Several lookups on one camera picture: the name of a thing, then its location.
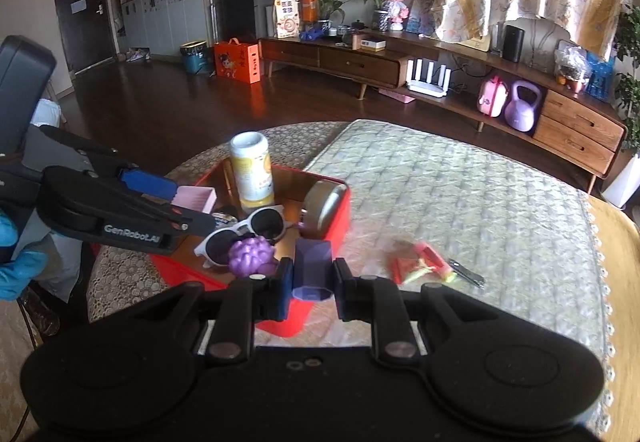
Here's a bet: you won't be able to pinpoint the white round sunglasses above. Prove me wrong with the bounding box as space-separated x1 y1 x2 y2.
193 205 290 266

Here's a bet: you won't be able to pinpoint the red metal tin box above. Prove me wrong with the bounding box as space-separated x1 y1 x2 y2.
150 156 353 339

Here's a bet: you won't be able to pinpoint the potted green tree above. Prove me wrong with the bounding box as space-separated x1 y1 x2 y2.
602 6 639 208

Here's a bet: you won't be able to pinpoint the snack box with cartoon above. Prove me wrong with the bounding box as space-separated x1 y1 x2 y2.
273 0 300 39

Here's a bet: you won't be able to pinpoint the purple kettlebell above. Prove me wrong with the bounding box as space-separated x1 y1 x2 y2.
504 80 542 133

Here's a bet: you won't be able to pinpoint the purple spiky toy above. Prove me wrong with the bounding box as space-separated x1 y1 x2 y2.
228 236 279 277

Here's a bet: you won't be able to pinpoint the purple hexagonal cap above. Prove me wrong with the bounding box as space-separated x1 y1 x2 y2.
292 238 333 302

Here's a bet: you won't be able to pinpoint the blue gloved hand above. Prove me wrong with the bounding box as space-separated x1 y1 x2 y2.
0 214 48 301

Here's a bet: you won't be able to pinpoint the orange gift box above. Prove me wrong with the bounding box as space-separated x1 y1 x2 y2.
213 38 262 84

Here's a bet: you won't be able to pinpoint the wooden tv cabinet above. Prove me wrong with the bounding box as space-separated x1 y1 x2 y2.
259 32 627 181

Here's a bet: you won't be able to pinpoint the pink plastic tray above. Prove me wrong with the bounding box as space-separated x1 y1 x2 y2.
171 185 217 214

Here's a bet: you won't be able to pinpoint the black smart speaker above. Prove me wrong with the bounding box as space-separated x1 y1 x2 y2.
501 25 525 63

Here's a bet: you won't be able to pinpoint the pink small case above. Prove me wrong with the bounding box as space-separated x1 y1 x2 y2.
477 75 509 118

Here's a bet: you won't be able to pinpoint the quilted table mat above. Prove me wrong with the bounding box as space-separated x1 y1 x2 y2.
299 118 616 432

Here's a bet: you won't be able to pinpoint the silver nail clipper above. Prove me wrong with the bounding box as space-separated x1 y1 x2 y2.
447 258 485 288

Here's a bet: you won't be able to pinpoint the white yellow cylinder bottle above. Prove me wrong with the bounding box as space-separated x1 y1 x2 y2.
229 131 274 212

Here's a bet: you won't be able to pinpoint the round gold tin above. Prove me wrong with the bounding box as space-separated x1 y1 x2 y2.
298 180 347 240

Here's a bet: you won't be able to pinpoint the teal bucket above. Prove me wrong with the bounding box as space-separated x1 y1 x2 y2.
180 40 213 75

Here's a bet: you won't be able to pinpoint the white wifi router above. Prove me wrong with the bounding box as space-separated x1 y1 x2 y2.
406 58 451 98

